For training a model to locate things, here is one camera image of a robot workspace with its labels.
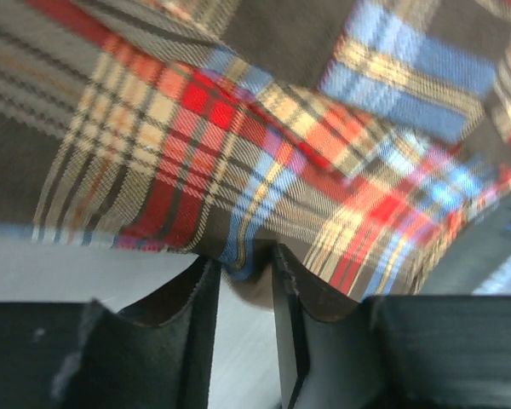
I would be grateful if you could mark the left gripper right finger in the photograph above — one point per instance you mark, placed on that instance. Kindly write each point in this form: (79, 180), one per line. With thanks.
(387, 351)

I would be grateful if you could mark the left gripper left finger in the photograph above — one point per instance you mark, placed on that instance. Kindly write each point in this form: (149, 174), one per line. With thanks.
(155, 353)

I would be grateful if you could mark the plaid flannel shirt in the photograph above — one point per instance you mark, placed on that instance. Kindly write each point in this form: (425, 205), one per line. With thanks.
(362, 135)

